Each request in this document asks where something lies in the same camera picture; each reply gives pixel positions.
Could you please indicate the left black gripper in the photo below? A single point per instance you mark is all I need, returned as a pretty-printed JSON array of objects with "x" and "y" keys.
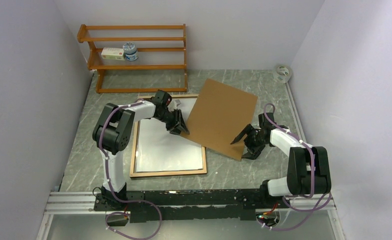
[{"x": 179, "y": 124}]

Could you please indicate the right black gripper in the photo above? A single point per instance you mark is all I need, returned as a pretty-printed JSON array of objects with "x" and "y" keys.
[{"x": 252, "y": 152}]

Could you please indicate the landscape photo print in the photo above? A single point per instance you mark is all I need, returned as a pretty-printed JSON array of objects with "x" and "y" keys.
[{"x": 166, "y": 149}]

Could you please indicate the brown cardboard backing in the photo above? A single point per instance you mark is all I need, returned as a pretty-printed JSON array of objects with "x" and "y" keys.
[{"x": 219, "y": 114}]

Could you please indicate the wooden picture frame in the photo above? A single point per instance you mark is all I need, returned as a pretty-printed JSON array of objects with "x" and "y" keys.
[{"x": 166, "y": 159}]

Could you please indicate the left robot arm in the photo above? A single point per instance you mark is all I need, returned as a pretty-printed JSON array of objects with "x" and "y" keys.
[{"x": 113, "y": 130}]

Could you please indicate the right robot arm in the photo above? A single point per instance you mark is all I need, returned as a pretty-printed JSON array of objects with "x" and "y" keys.
[{"x": 308, "y": 171}]

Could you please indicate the wooden shelf rack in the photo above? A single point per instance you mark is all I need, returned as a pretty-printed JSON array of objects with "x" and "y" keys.
[{"x": 161, "y": 48}]

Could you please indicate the clear tape roll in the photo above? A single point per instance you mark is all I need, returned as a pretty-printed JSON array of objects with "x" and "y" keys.
[{"x": 282, "y": 73}]

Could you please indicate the blue white jar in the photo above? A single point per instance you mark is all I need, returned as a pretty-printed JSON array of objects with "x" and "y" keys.
[{"x": 130, "y": 51}]

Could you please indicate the white red box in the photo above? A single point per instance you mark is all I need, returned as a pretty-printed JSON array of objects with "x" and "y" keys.
[{"x": 113, "y": 53}]

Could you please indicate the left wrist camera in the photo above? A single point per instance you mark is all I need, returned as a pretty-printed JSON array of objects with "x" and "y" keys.
[{"x": 174, "y": 104}]

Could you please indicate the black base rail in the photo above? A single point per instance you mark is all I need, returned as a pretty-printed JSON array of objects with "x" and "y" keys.
[{"x": 152, "y": 205}]

